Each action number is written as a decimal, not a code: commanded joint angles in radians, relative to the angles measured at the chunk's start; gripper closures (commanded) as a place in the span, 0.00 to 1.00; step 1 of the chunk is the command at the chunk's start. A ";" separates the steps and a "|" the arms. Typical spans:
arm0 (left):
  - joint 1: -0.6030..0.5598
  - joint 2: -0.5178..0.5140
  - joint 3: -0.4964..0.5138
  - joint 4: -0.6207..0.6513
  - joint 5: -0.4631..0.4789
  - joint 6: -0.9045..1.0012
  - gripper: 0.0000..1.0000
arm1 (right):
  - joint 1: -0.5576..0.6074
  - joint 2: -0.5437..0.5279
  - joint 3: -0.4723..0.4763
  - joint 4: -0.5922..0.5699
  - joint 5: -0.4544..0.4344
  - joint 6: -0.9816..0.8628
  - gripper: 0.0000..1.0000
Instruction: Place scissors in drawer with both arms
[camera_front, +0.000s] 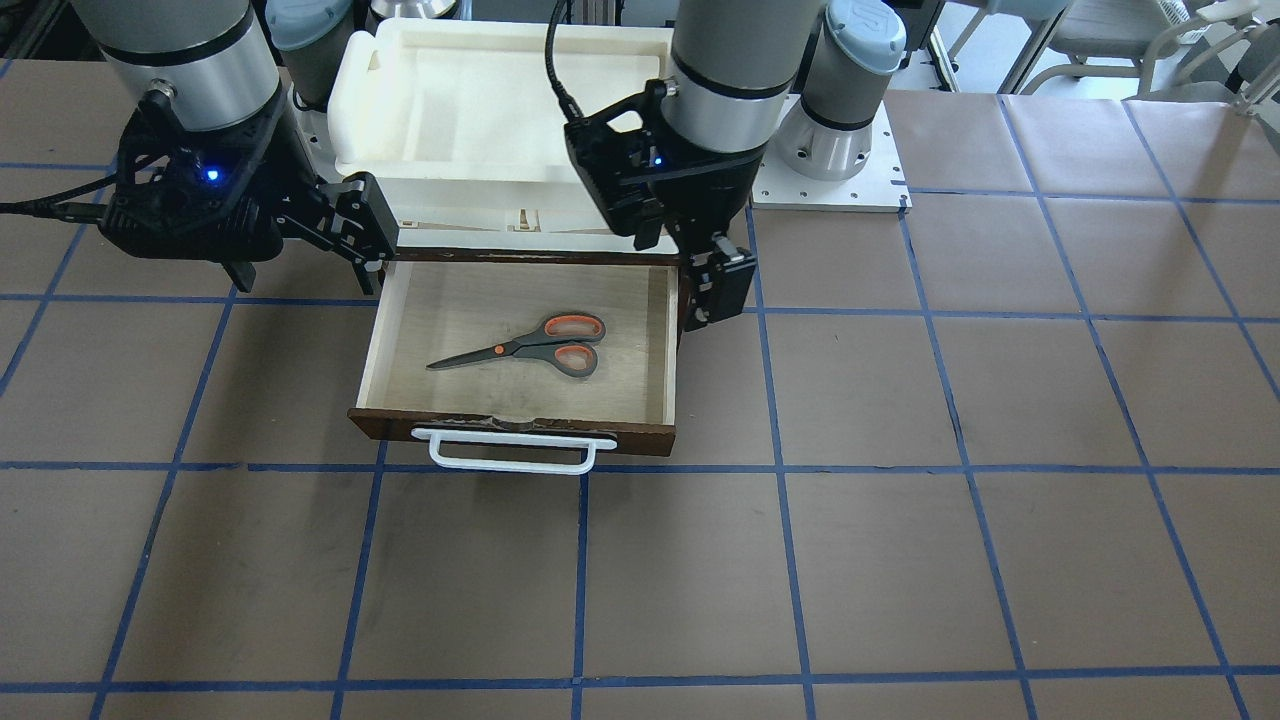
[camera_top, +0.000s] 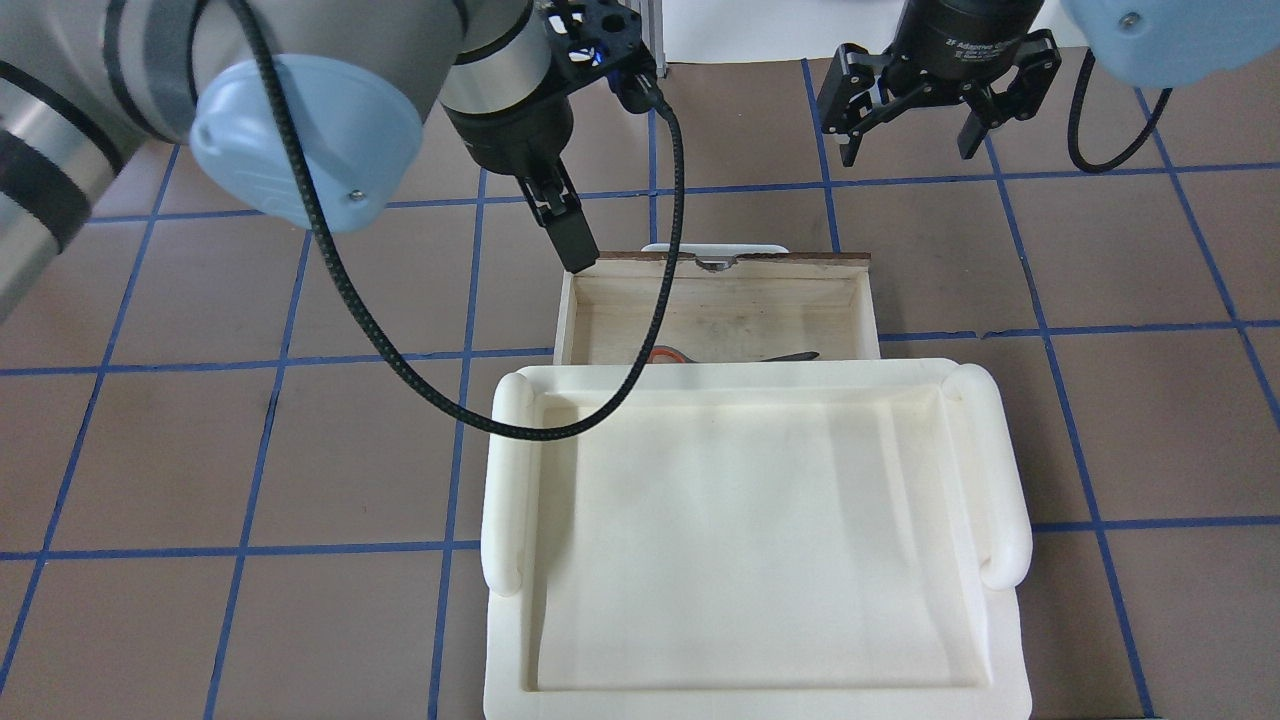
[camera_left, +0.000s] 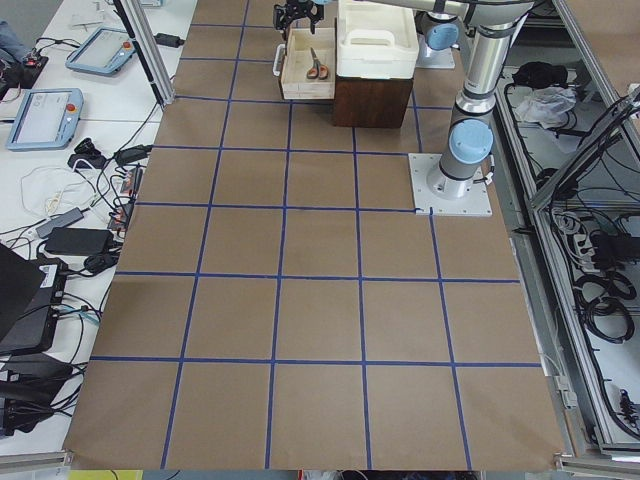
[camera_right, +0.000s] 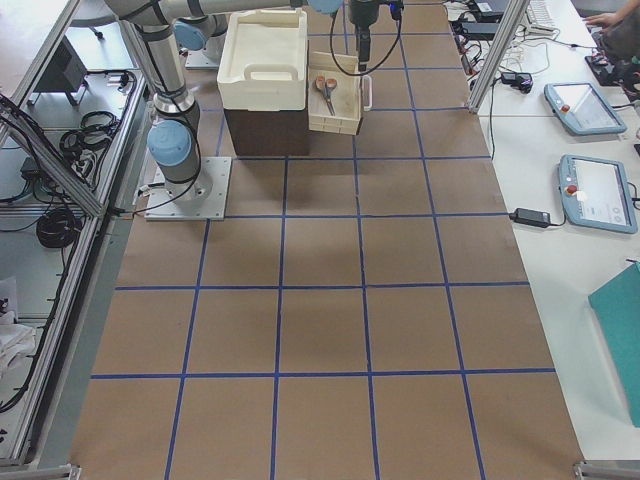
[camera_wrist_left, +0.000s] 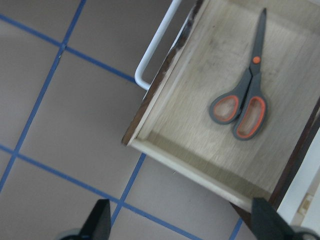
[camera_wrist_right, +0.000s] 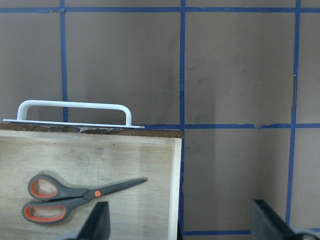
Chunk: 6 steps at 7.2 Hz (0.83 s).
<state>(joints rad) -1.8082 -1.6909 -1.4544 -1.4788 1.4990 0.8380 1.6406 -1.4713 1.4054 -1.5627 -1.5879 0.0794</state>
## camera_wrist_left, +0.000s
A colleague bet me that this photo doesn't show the drawer with white handle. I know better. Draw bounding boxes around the drawer with white handle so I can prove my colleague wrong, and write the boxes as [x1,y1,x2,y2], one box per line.
[122,0,320,211]

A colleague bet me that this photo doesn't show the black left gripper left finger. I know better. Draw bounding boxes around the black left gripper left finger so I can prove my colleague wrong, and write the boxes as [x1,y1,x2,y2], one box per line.
[55,199,111,240]

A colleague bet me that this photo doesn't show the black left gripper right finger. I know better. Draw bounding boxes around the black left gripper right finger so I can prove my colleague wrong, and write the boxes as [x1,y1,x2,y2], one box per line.
[251,197,320,240]

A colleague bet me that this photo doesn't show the grey orange scissors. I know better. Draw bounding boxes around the grey orange scissors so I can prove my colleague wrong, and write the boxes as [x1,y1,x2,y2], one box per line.
[209,8,268,141]

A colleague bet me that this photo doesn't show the dark wooden drawer box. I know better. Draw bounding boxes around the dark wooden drawer box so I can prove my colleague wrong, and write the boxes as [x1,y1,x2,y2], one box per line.
[229,97,320,233]

